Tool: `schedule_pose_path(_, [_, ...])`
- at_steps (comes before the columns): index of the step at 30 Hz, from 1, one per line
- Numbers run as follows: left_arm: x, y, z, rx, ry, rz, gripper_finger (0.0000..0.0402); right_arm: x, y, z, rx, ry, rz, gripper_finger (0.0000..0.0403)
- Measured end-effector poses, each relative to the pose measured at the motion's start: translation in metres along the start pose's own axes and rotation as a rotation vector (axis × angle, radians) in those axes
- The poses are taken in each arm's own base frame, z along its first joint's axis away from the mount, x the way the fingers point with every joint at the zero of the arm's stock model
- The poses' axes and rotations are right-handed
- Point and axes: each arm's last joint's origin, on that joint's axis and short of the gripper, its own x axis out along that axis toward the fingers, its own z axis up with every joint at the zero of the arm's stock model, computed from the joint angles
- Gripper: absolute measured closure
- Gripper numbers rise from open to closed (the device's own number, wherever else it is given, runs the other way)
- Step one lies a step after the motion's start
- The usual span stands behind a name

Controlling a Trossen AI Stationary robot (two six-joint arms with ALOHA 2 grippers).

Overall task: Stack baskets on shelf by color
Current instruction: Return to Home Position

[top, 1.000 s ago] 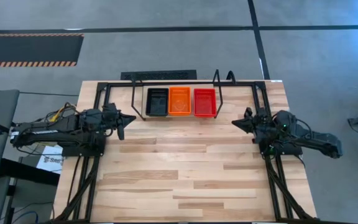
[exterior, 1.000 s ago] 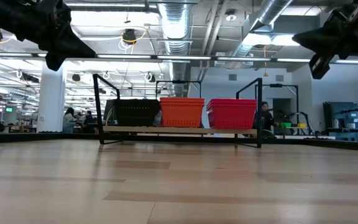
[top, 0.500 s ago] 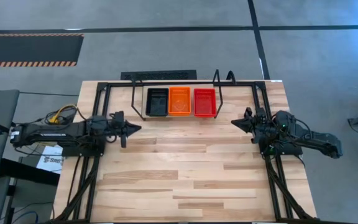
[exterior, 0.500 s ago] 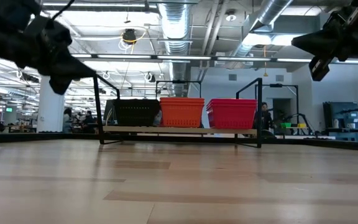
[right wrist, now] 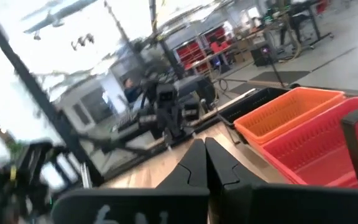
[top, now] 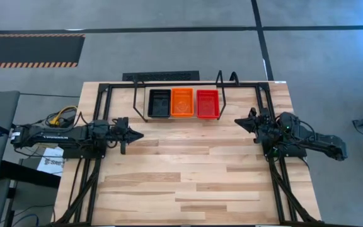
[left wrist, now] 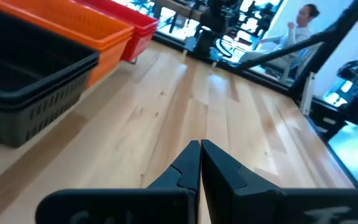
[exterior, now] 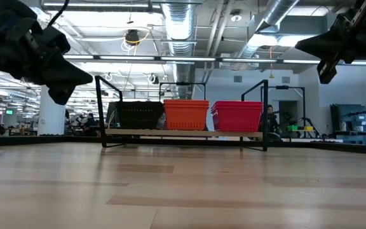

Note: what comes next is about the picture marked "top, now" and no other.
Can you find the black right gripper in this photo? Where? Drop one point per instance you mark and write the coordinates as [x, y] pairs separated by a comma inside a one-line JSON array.
[[269, 129]]

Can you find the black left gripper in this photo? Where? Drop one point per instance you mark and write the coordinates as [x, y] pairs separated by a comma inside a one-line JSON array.
[[104, 135]]

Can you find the black plastic slotted basket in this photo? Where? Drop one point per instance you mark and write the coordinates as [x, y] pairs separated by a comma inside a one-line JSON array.
[[159, 104]]

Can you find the red plastic slotted basket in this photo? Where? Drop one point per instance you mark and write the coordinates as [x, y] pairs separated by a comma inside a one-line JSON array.
[[208, 104]]

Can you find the orange plastic slotted basket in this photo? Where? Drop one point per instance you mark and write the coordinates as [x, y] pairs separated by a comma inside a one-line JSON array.
[[182, 104]]

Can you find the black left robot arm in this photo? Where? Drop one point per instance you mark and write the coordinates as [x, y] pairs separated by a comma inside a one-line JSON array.
[[49, 137]]

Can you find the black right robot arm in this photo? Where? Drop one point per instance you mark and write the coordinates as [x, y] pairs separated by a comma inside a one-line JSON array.
[[320, 140]]

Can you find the black arched metal hook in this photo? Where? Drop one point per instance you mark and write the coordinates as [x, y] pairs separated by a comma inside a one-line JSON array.
[[233, 73]]

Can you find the black perforated metal panel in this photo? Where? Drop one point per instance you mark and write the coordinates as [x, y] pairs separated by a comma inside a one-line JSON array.
[[169, 75]]

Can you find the white printed paper sheet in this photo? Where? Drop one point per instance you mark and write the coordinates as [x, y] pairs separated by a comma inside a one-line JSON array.
[[50, 164]]

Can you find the black flat board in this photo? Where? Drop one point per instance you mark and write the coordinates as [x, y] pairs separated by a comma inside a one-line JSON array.
[[27, 175]]

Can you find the black hazard-striped floor mat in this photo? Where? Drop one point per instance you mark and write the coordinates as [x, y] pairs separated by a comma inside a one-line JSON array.
[[27, 50]]

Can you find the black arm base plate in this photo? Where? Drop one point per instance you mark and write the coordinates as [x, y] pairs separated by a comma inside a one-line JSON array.
[[80, 154], [290, 154]]

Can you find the black aluminium table frame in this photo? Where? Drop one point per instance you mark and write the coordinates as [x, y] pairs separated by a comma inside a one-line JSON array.
[[103, 86]]

